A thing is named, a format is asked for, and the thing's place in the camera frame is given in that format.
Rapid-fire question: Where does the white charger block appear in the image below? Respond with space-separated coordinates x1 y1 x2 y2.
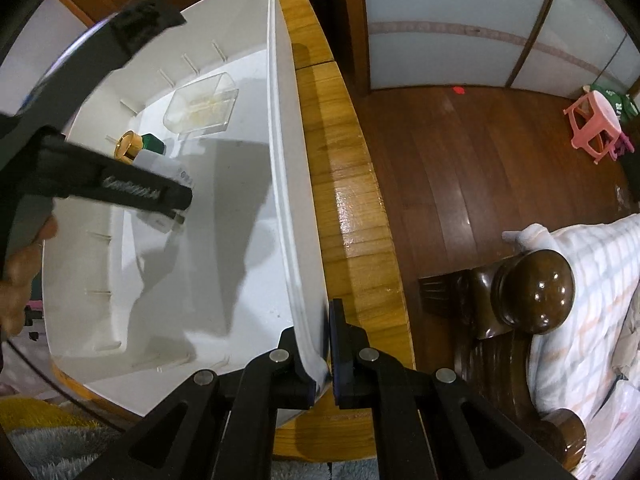
134 150 193 234

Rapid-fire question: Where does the clear plastic box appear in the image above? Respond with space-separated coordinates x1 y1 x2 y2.
163 73 240 136

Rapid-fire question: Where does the person's left hand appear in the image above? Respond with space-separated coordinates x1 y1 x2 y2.
1 216 58 338

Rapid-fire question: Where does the pink plastic stool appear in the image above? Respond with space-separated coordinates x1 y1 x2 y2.
563 90 636 165

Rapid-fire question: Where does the grey fluffy rug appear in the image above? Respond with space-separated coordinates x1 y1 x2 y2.
1 396 378 479

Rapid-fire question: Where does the green bottle gold cap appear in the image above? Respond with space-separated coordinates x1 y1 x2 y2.
114 130 166 165

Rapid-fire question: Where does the white plastic storage bin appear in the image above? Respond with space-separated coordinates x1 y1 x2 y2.
42 0 329 415

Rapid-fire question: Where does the checked white blanket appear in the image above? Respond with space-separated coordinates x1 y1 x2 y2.
502 214 639 479

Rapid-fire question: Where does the dark wooden bed post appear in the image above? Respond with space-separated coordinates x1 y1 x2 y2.
418 249 587 471

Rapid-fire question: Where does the sliding wardrobe door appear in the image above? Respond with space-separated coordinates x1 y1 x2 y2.
366 0 639 98

